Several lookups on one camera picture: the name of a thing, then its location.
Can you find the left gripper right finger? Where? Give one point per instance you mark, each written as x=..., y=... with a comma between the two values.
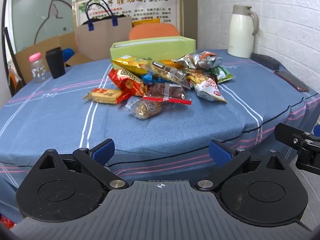
x=228, y=163

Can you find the black tumbler cup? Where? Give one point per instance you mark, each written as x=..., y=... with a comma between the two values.
x=54, y=58

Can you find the green cardboard box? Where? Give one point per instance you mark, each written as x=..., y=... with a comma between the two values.
x=161, y=48

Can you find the smartphone with red case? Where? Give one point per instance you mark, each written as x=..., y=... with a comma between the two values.
x=293, y=81

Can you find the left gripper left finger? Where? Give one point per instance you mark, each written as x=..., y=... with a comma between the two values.
x=92, y=162

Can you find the clear nut cake packet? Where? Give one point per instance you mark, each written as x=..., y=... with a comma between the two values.
x=144, y=109

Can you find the yellow plastic bag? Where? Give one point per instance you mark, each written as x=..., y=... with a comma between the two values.
x=146, y=21

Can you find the clear candy bar packet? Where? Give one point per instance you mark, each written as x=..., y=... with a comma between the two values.
x=168, y=73

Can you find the blue striped tablecloth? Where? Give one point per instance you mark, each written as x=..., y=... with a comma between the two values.
x=172, y=145

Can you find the orange chair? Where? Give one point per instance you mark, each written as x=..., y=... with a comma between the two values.
x=153, y=30

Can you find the brown cardboard box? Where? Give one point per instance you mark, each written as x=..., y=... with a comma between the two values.
x=66, y=41

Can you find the Chinese text poster board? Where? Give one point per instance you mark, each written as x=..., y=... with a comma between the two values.
x=167, y=11

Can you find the cream thermos jug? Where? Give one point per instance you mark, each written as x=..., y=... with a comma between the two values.
x=243, y=28

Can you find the kraft paper bag blue handles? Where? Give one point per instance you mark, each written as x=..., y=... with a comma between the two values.
x=95, y=38

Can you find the green pea snack packet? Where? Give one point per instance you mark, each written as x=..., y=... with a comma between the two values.
x=221, y=74

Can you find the black remote case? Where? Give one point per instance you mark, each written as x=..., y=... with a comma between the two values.
x=266, y=61

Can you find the yellow chips packet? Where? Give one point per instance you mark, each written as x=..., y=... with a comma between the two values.
x=134, y=65

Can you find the blue cushion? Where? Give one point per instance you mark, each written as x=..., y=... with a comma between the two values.
x=67, y=54

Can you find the red zip dates bag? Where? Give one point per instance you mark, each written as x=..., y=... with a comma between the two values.
x=167, y=92

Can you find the white red snack packet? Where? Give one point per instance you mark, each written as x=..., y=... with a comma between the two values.
x=205, y=87

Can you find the yellow biscuit packet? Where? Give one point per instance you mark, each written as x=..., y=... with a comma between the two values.
x=106, y=96

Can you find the silver orange snack packet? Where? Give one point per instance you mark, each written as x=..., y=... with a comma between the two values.
x=204, y=60

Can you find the blue snack packet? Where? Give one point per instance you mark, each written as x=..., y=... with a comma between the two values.
x=150, y=79

